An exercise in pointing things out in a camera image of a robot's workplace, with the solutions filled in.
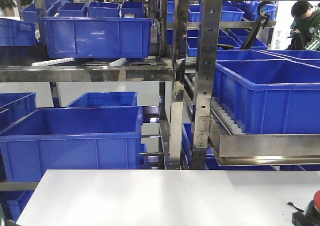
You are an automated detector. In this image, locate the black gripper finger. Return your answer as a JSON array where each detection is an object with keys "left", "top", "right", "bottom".
[{"left": 291, "top": 211, "right": 320, "bottom": 226}]

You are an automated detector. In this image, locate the red mushroom push button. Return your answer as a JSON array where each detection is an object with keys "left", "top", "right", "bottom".
[{"left": 304, "top": 190, "right": 320, "bottom": 225}]

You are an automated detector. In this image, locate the stainless steel shelving rack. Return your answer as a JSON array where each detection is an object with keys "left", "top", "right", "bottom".
[{"left": 0, "top": 0, "right": 320, "bottom": 169}]

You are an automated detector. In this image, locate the large blue bin right shelf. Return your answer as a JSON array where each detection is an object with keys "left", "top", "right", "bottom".
[{"left": 213, "top": 60, "right": 320, "bottom": 134}]

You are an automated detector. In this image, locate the large blue bin shelf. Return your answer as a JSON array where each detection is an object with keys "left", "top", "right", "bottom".
[
  {"left": 213, "top": 60, "right": 320, "bottom": 134},
  {"left": 42, "top": 17, "right": 152, "bottom": 59}
]

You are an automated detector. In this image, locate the person in green jacket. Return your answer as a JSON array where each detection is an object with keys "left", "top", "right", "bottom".
[{"left": 287, "top": 1, "right": 320, "bottom": 51}]

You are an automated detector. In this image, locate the large blue bin lower left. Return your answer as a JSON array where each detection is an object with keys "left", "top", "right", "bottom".
[{"left": 0, "top": 106, "right": 143, "bottom": 182}]

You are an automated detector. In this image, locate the blue bin behind lower left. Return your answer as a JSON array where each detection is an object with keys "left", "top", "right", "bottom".
[{"left": 66, "top": 92, "right": 138, "bottom": 107}]

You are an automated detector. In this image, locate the large blue bin upper shelf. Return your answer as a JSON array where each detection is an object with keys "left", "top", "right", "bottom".
[{"left": 42, "top": 17, "right": 152, "bottom": 59}]

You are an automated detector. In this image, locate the blue bin far left edge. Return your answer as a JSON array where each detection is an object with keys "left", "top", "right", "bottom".
[{"left": 0, "top": 92, "right": 37, "bottom": 131}]

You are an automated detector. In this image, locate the blue bin upper far left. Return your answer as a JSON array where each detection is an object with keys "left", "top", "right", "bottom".
[{"left": 0, "top": 18, "right": 37, "bottom": 46}]

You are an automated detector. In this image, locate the black cable on table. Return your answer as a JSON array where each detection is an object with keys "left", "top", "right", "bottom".
[{"left": 286, "top": 201, "right": 305, "bottom": 213}]

